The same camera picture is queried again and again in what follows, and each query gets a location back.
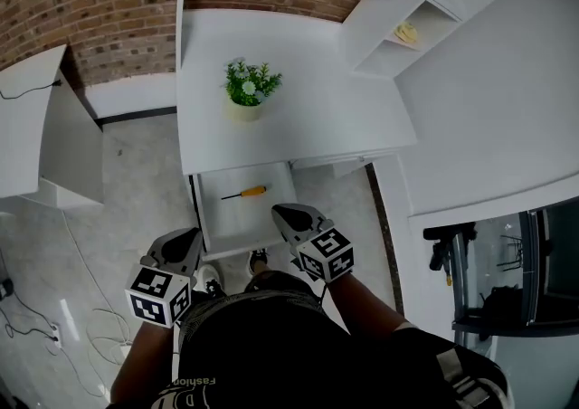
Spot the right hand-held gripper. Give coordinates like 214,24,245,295
271,202,355,284

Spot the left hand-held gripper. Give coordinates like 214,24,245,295
125,228,204,329

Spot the orange handled screwdriver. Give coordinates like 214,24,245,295
220,185,269,201

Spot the person's left forearm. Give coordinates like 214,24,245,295
109,320,180,406

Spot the person's right forearm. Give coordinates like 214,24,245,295
323,271,408,336

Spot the person's left shoe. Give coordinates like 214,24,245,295
197,262,227,299

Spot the person's shoe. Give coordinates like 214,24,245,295
247,248,270,276
197,262,227,299

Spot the person's right shoe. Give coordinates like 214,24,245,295
247,248,270,276

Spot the person's black clothing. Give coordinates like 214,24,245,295
106,269,512,409

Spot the green plant in cream pot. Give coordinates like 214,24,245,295
223,57,284,123

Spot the white desk with hutch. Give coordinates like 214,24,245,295
174,0,557,254

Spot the plain white side desk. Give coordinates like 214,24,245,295
0,43,105,212

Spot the pale yellow cloth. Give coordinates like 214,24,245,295
393,21,420,44

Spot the white floor cable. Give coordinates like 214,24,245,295
61,210,135,399

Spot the black floor cable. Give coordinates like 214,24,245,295
0,280,60,349

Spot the thin black desk cable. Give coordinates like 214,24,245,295
0,79,63,101

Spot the grey shoulder strap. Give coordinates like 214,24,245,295
434,346,510,409

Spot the black window frame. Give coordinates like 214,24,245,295
422,201,579,340

